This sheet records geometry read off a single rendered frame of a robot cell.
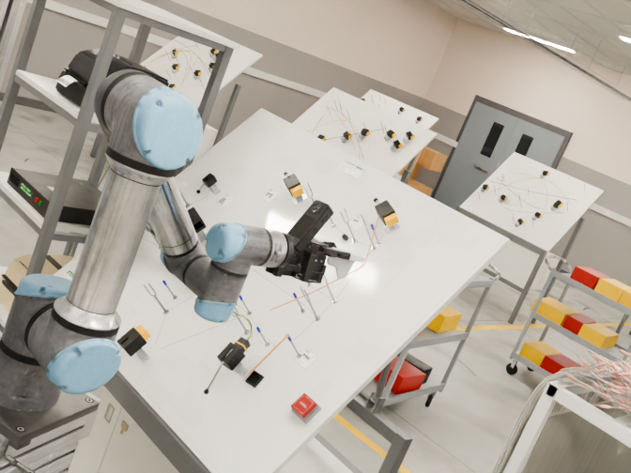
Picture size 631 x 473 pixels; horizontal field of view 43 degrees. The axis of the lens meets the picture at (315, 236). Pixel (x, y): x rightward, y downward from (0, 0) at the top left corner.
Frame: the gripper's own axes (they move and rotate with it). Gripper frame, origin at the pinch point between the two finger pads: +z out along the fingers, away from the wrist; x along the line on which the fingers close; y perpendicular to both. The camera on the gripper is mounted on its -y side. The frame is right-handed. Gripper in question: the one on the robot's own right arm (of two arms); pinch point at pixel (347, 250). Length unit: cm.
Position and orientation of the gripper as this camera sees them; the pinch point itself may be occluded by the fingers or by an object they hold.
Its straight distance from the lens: 174.0
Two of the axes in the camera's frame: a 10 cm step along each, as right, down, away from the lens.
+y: -2.8, 9.5, 1.2
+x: 6.6, 2.9, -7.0
